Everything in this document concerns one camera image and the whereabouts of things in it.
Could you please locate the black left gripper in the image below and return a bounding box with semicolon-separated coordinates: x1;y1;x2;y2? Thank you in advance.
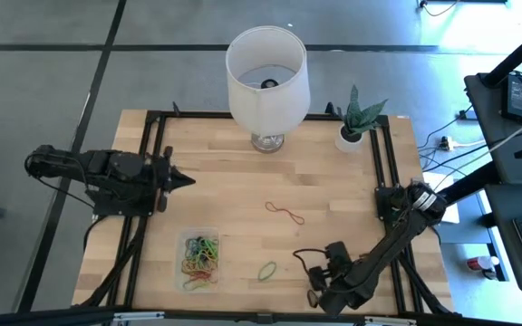
142;145;197;213

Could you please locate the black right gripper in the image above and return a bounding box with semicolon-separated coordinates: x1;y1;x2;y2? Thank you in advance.
318;241;373;319

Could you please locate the wide green rubber band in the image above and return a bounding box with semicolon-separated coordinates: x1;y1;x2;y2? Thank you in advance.
256;260;278;283

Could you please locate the red rubber band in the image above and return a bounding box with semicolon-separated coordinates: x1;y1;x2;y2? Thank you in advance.
264;201;306;226
181;262;219;284

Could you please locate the clear plastic bin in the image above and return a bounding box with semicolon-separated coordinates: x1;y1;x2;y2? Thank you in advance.
174;226;222;293

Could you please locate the black rig beam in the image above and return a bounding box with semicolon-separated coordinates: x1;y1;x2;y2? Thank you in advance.
0;306;522;326

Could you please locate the white shade silver table lamp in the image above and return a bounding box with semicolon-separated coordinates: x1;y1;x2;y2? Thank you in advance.
224;25;312;155

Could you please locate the white paper sheet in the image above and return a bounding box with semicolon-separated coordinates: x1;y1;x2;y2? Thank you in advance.
421;171;446;191
440;201;462;225

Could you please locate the red white bottle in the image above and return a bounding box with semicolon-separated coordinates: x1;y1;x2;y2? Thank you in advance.
466;254;501;273

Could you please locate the small black object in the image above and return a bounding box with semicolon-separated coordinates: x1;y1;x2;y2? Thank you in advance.
481;266;510;283

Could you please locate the snake plant in white pot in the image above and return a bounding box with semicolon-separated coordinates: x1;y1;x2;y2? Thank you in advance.
333;84;389;154

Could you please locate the black stand beam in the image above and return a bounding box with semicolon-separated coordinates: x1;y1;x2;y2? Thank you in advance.
437;160;501;210

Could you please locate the black desk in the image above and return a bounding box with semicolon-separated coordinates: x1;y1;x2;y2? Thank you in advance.
484;183;522;294
463;72;522;186

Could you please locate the white power strip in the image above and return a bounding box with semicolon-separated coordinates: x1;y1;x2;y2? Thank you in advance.
439;135;458;153

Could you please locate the black power adapter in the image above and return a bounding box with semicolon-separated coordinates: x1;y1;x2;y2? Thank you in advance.
500;73;522;122

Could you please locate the black stand pole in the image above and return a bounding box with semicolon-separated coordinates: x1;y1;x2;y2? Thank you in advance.
481;20;522;88

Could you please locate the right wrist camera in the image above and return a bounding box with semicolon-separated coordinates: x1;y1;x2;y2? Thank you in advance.
307;266;332;292

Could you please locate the black right camera cable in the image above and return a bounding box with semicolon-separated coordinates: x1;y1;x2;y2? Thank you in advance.
292;247;331;273

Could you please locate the black floor cable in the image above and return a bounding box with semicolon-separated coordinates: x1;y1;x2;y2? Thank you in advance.
417;104;475;173

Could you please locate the white cable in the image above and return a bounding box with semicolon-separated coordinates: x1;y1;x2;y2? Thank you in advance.
432;107;522;191

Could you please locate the yellow floor cable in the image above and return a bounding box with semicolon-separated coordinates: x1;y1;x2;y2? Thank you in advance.
418;0;460;18

